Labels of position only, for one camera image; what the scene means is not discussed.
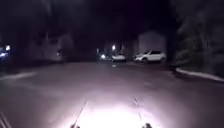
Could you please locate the white car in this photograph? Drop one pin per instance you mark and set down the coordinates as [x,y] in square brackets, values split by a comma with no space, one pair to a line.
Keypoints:
[118,57]
[150,56]

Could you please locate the grey asphalt road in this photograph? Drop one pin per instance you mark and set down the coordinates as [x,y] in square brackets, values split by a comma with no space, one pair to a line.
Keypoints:
[106,90]

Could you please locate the pale building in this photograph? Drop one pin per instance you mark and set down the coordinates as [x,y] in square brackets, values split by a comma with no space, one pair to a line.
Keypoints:
[151,41]

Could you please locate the robot's own part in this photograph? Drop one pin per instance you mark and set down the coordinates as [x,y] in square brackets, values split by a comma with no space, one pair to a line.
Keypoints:
[74,126]
[146,125]

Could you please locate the pale kerb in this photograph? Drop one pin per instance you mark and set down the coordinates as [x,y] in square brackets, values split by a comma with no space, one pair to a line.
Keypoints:
[198,74]

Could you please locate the dark trees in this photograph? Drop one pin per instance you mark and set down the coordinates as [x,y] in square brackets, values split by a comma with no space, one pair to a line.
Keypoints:
[201,36]

